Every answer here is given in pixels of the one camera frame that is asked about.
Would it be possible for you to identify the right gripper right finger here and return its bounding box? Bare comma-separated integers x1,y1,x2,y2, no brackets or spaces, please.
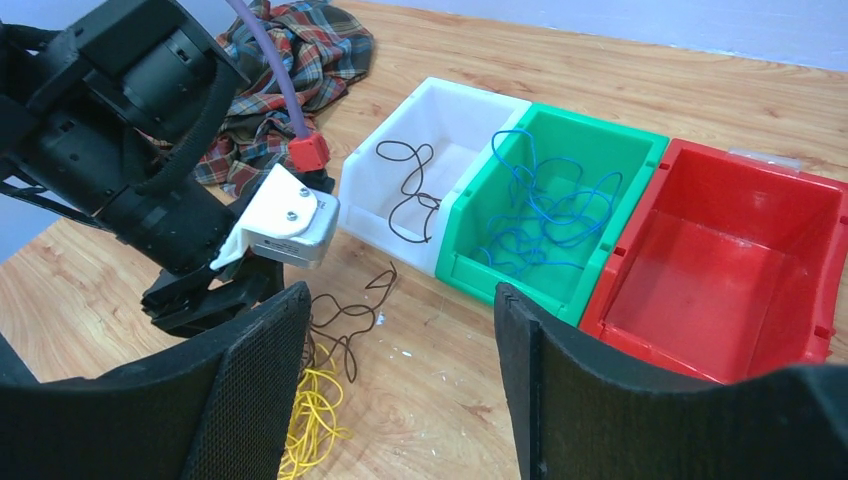
494,283,847,479

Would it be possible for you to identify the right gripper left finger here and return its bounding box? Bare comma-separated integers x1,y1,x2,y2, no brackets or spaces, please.
1,282,311,479

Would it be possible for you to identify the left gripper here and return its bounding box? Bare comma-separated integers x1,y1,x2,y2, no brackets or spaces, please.
141,254,284,338

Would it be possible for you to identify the yellow cable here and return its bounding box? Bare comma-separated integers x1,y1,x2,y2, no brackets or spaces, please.
278,341,356,480

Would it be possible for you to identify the blue cable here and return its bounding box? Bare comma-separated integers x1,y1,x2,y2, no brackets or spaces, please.
471,127,625,278

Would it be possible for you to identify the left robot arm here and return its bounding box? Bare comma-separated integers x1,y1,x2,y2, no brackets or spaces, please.
1,1,283,338

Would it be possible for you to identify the green plastic bin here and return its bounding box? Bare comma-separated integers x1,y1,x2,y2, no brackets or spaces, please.
436,103,670,326

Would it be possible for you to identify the red plastic bin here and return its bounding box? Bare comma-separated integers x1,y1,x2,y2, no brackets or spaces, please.
579,139,847,384

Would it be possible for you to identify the white plastic bin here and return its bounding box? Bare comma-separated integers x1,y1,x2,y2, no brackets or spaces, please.
338,77,531,276

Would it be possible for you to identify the plaid flannel shirt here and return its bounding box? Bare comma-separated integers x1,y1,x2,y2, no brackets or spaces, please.
192,1,376,197

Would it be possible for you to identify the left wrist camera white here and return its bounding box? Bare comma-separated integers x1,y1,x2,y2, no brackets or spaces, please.
209,165,340,270

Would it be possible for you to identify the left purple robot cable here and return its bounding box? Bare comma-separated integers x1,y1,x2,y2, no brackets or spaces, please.
225,0,331,175

